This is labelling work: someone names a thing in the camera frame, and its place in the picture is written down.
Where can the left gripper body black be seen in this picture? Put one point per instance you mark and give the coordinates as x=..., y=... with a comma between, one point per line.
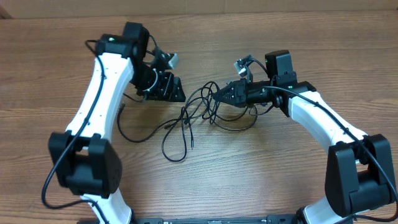
x=166, y=86

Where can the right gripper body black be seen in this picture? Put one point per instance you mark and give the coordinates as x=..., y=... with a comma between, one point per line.
x=241, y=93

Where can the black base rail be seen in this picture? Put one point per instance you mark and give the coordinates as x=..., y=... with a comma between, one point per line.
x=214, y=221

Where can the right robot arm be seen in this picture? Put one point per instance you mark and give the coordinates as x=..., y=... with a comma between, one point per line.
x=359, y=170

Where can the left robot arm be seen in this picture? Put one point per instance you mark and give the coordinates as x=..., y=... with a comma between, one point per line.
x=84, y=160

